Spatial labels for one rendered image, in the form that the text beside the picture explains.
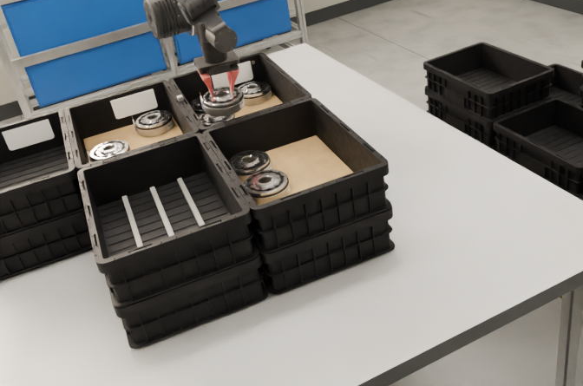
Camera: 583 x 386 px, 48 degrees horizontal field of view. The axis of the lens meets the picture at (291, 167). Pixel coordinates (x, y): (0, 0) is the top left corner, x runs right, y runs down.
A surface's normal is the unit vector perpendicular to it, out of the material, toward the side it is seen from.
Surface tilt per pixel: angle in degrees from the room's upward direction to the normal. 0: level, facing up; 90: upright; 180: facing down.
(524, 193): 0
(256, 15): 90
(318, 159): 0
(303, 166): 0
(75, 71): 90
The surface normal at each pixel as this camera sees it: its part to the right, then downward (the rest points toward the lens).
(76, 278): -0.15, -0.85
